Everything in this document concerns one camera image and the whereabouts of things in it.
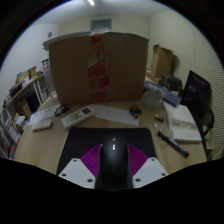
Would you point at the small black yellow block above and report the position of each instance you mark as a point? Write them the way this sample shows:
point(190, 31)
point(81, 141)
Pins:
point(135, 112)

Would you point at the flat white plastic device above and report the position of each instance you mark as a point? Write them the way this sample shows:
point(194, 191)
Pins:
point(41, 125)

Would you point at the black computer mouse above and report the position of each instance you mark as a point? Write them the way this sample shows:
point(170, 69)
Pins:
point(114, 160)

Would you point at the black mouse pad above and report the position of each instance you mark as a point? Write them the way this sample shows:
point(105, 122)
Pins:
point(80, 141)

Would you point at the cluttered wooden side desk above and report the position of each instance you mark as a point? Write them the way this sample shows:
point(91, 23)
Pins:
point(23, 91)

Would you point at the open brown cardboard box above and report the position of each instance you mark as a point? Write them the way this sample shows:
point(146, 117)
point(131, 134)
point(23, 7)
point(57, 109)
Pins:
point(162, 61)

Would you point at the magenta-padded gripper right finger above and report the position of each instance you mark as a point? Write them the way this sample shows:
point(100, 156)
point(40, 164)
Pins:
point(150, 170)

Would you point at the white paper sheet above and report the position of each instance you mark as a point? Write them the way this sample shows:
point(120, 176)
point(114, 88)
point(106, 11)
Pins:
point(41, 115)
point(115, 115)

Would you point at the clear plastic container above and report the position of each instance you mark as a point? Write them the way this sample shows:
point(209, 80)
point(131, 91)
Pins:
point(154, 99)

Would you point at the blue book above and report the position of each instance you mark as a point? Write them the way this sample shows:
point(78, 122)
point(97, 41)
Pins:
point(170, 95)

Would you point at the clear plastic water jug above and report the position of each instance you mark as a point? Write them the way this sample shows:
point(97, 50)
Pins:
point(49, 83)

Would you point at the white ceiling tube light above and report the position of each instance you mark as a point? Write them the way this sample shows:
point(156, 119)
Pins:
point(90, 2)

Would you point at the frosted glass door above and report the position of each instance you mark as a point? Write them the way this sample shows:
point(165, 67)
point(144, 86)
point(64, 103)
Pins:
point(101, 24)

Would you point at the white remote control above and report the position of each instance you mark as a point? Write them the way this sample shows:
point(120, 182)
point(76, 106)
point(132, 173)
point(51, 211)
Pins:
point(77, 117)

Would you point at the large brown cardboard box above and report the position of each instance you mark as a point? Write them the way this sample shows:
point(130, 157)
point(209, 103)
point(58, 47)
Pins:
point(73, 70)

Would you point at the white shelf unit with books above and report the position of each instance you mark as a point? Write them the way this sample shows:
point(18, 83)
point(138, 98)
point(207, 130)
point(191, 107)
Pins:
point(8, 133)

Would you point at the black marker pen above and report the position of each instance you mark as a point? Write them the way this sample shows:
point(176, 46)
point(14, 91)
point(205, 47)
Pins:
point(173, 144)

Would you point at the round wall vent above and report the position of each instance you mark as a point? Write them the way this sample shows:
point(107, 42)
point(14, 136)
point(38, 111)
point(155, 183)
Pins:
point(50, 34)

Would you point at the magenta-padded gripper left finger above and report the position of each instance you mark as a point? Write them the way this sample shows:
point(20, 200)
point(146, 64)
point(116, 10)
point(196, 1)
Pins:
point(75, 171)

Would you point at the black computer monitor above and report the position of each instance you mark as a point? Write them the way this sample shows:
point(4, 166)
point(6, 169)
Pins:
point(196, 93)

